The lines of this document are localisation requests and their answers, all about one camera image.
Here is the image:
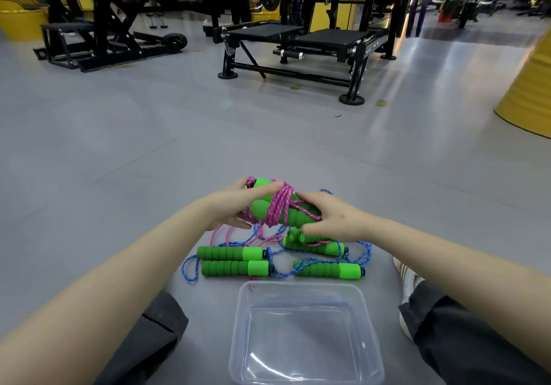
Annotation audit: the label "person's right hand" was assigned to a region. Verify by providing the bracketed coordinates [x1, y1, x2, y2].
[294, 190, 367, 243]

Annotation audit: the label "person's left hand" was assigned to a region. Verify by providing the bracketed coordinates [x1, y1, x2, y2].
[202, 177, 285, 231]

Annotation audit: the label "blue skipping rope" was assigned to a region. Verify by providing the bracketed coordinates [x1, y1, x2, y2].
[262, 189, 373, 281]
[180, 225, 293, 282]

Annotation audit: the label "clear plastic box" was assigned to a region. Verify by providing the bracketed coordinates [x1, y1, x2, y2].
[228, 280, 385, 385]

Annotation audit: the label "person's right forearm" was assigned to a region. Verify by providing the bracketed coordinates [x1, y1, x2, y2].
[357, 219, 551, 375]

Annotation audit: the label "person's left forearm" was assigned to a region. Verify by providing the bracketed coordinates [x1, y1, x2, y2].
[0, 199, 224, 385]

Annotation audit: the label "person's right white sneaker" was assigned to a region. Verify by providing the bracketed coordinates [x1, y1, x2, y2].
[392, 256, 425, 340]

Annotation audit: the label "person's left leg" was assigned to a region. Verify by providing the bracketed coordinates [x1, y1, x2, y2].
[92, 290, 189, 385]

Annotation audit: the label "person's leg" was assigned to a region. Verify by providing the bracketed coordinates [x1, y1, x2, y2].
[398, 281, 551, 385]
[92, 290, 189, 385]

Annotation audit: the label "person's right leg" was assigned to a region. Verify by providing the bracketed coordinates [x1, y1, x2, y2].
[398, 281, 551, 385]

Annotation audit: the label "black squat rack platform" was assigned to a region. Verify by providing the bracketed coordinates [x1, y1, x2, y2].
[202, 0, 425, 106]

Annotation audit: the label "black wheeled gym machine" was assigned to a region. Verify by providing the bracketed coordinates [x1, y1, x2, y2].
[33, 0, 188, 73]

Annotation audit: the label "large yellow barrel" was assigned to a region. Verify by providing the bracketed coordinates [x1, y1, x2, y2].
[494, 27, 551, 139]

